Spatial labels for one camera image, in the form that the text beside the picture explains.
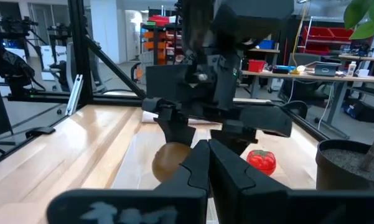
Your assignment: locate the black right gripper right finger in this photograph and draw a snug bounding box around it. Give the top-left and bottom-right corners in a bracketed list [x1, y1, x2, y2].
[208, 139, 374, 224]

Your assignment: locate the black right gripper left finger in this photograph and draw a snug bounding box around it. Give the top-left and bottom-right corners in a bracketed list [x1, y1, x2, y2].
[45, 139, 211, 224]

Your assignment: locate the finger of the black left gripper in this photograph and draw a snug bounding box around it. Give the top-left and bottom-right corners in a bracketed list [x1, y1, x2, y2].
[210, 119, 259, 156]
[157, 116, 197, 147]

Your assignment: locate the brown toy kiwi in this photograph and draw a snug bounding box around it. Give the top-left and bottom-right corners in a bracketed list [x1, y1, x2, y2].
[151, 142, 193, 184]

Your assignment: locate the red toy tomato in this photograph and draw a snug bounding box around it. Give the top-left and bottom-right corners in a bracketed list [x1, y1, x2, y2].
[246, 149, 277, 177]

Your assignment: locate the clear plastic tupperware container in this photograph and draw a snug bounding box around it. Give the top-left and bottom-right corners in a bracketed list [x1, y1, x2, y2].
[111, 124, 248, 190]

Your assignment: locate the white folded cloth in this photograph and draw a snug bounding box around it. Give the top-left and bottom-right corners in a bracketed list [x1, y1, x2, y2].
[141, 110, 222, 125]

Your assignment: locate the red plastic bin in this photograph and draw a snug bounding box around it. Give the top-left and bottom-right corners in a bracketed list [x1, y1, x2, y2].
[248, 59, 267, 73]

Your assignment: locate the black plant pot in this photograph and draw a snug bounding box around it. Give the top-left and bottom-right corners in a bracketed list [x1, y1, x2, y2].
[315, 139, 374, 191]

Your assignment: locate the grey office chair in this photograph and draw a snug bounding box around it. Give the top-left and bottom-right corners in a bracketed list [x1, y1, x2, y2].
[278, 52, 330, 103]

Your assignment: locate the wooden background desk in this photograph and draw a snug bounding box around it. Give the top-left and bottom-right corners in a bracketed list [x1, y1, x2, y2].
[241, 70, 374, 139]

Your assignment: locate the blue storage bin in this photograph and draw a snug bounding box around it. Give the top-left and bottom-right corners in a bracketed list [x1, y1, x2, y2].
[258, 39, 274, 50]

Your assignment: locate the grey laptop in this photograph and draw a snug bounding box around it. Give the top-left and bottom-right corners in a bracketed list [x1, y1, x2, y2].
[304, 61, 342, 77]

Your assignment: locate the white plastic bottle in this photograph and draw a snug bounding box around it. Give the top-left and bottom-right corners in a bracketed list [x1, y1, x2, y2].
[347, 61, 357, 78]

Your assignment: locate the rack with red bins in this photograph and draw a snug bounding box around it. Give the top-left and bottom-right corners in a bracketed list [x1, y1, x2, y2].
[297, 16, 355, 57]

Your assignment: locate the black table edge clamp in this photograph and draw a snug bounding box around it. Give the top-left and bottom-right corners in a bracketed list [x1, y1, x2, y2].
[25, 126, 56, 139]

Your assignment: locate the black curved cable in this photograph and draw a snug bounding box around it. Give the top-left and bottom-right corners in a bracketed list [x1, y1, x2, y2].
[281, 100, 309, 119]

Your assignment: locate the white hanging cable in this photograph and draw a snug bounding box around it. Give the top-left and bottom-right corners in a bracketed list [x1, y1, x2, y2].
[317, 82, 335, 131]

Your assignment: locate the black aluminium table frame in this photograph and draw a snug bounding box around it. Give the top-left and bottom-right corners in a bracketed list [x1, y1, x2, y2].
[0, 0, 330, 170]

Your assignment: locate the silver aluminium bracket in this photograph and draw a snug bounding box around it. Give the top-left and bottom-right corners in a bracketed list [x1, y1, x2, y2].
[64, 73, 84, 116]

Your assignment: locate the yellow hanging cable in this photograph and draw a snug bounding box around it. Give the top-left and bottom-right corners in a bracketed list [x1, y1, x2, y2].
[291, 1, 309, 75]

